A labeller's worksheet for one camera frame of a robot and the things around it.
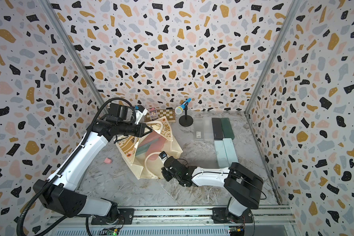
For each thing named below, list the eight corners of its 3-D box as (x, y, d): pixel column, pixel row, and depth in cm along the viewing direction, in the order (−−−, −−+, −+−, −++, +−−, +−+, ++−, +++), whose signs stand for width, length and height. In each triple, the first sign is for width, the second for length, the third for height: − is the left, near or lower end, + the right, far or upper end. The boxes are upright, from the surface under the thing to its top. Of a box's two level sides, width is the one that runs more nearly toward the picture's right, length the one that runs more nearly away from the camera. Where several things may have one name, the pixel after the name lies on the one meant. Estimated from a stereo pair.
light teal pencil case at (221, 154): (219, 167, 94) (219, 165, 92) (214, 142, 106) (214, 140, 104) (228, 166, 94) (229, 164, 92) (222, 142, 106) (223, 140, 104)
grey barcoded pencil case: (193, 140, 107) (193, 138, 105) (192, 119, 120) (192, 117, 118) (205, 140, 107) (205, 138, 105) (203, 119, 120) (203, 117, 118)
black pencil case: (214, 139, 108) (214, 137, 106) (211, 120, 120) (211, 117, 118) (223, 139, 108) (224, 137, 106) (219, 120, 120) (220, 117, 118)
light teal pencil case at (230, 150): (227, 163, 95) (228, 162, 93) (222, 140, 107) (223, 138, 105) (237, 164, 95) (238, 162, 93) (231, 140, 107) (232, 138, 105)
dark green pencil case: (224, 138, 108) (224, 137, 106) (220, 119, 121) (220, 117, 119) (234, 139, 108) (235, 137, 107) (229, 119, 121) (230, 117, 119)
